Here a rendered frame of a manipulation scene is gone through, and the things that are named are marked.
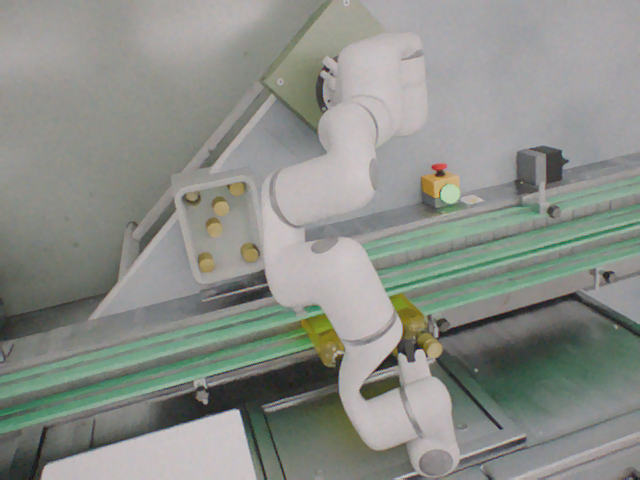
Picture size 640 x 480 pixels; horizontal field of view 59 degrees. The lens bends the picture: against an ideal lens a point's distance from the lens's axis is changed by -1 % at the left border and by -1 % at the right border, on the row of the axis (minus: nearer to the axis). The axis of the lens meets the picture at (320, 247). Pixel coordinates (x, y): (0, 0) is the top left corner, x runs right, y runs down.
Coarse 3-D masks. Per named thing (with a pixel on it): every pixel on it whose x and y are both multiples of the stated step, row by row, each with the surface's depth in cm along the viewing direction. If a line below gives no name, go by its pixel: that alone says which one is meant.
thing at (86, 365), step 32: (512, 256) 135; (384, 288) 129; (416, 288) 129; (224, 320) 126; (256, 320) 124; (288, 320) 122; (96, 352) 120; (128, 352) 119; (160, 352) 117; (0, 384) 114; (32, 384) 112
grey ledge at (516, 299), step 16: (624, 272) 156; (528, 288) 148; (544, 288) 150; (560, 288) 151; (576, 288) 153; (592, 288) 152; (464, 304) 144; (480, 304) 145; (496, 304) 147; (512, 304) 148; (528, 304) 150; (448, 320) 144; (464, 320) 146
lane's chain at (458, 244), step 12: (600, 204) 146; (612, 204) 147; (624, 204) 148; (564, 216) 144; (576, 216) 145; (504, 228) 140; (516, 228) 141; (528, 228) 142; (540, 228) 143; (456, 240) 137; (468, 240) 138; (480, 240) 139; (492, 240) 140; (408, 252) 135; (420, 252) 136; (432, 252) 137; (444, 252) 137; (372, 264) 133; (384, 264) 134; (396, 264) 135
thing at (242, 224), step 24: (216, 192) 129; (192, 216) 129; (216, 216) 130; (240, 216) 132; (192, 240) 129; (216, 240) 132; (240, 240) 134; (192, 264) 125; (216, 264) 133; (240, 264) 132; (264, 264) 130
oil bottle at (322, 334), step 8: (304, 320) 127; (312, 320) 123; (320, 320) 123; (328, 320) 122; (312, 328) 120; (320, 328) 120; (328, 328) 119; (312, 336) 121; (320, 336) 117; (328, 336) 116; (336, 336) 116; (320, 344) 115; (328, 344) 114; (336, 344) 113; (320, 352) 116; (328, 352) 113; (336, 352) 113; (344, 352) 113; (328, 360) 113
